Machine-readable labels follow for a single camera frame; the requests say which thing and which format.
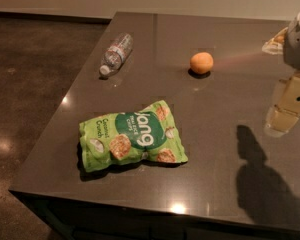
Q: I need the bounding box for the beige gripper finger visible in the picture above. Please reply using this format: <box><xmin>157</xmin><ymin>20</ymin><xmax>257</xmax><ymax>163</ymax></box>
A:
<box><xmin>264</xmin><ymin>71</ymin><xmax>300</xmax><ymax>137</ymax></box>
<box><xmin>262</xmin><ymin>27</ymin><xmax>288</xmax><ymax>55</ymax></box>

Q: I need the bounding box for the orange fruit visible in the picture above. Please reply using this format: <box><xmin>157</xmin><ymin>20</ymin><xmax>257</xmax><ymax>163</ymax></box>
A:
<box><xmin>190</xmin><ymin>52</ymin><xmax>214</xmax><ymax>75</ymax></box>

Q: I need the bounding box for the clear plastic water bottle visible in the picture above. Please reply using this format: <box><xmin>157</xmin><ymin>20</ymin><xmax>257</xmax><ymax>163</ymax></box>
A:
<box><xmin>99</xmin><ymin>33</ymin><xmax>134</xmax><ymax>78</ymax></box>

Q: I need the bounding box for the green rice chips bag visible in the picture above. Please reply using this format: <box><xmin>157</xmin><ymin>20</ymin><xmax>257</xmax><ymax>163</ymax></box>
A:
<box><xmin>79</xmin><ymin>100</ymin><xmax>188</xmax><ymax>173</ymax></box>

